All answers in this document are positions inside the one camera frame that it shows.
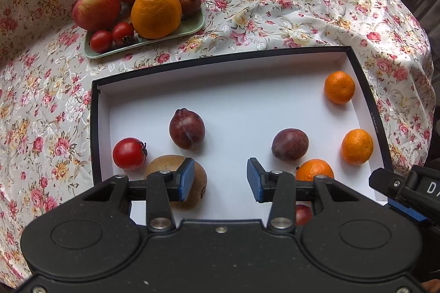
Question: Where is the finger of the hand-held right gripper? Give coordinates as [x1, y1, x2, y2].
[388, 200, 427, 222]
[368, 167, 408, 201]

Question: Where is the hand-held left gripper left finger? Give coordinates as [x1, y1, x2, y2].
[69, 158, 195, 232]

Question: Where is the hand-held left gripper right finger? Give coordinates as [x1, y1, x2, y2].
[247, 158, 372, 233]

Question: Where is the brown kiwi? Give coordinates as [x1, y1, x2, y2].
[144, 154, 208, 211]

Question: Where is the small orange mandarin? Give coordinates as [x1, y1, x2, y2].
[324, 71, 356, 104]
[341, 129, 374, 166]
[295, 158, 335, 182]

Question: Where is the dark red plum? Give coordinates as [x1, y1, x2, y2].
[178, 0, 202, 16]
[295, 204, 314, 226]
[168, 108, 206, 151]
[271, 128, 309, 162]

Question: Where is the red tomato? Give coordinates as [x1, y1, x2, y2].
[112, 138, 148, 172]
[112, 21, 135, 45]
[89, 30, 113, 53]

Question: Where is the dark box with white inside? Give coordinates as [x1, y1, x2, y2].
[90, 46, 393, 208]

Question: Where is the pale green tray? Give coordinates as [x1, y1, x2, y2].
[83, 0, 205, 60]

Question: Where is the knobbed dekopon orange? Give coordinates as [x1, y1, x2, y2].
[131, 0, 183, 39]

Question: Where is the floral tablecloth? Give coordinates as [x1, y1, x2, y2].
[0, 0, 435, 280]

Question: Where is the dark cabinet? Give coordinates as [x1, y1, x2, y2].
[399, 0, 440, 74]

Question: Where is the red apple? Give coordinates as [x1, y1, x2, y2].
[71, 0, 122, 32]

